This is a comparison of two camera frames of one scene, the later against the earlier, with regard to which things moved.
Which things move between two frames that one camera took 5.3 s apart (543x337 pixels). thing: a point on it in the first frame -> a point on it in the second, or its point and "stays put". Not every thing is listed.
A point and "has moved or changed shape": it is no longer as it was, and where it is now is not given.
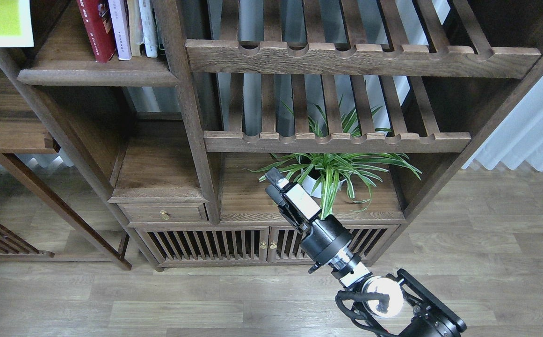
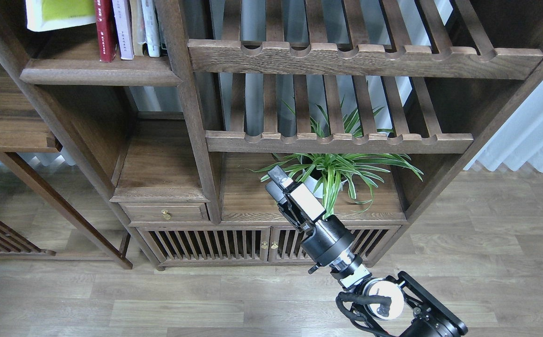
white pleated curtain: [538, 130] stays put
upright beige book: [135, 26] stays put
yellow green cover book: [2, 23] -> [42, 15]
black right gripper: [329, 236] stays put
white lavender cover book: [120, 16] stays put
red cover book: [98, 21] has moved or changed shape
